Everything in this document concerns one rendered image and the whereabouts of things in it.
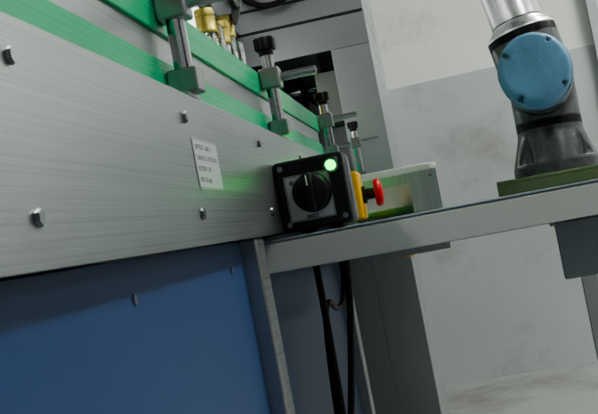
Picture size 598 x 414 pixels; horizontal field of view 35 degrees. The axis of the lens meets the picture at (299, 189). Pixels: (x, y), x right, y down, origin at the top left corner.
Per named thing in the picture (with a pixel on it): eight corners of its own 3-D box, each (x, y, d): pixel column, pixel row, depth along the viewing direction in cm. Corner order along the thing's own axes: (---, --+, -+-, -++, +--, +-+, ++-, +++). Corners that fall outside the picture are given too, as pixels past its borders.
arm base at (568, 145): (599, 170, 178) (588, 117, 179) (604, 163, 164) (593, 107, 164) (516, 184, 182) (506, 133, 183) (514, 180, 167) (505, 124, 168)
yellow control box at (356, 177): (323, 230, 144) (314, 181, 144) (373, 220, 143) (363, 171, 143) (318, 231, 137) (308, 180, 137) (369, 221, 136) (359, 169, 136)
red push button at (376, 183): (358, 182, 141) (381, 177, 141) (363, 208, 141) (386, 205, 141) (356, 182, 138) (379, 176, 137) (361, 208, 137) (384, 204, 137)
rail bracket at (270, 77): (274, 142, 126) (255, 42, 127) (329, 130, 125) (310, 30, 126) (269, 139, 122) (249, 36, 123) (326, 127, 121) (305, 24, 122)
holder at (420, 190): (314, 231, 204) (307, 196, 204) (442, 207, 200) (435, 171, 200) (303, 234, 187) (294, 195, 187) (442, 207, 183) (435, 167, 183)
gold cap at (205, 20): (222, 31, 165) (217, 6, 166) (205, 31, 163) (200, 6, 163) (210, 36, 168) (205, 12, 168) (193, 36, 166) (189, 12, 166)
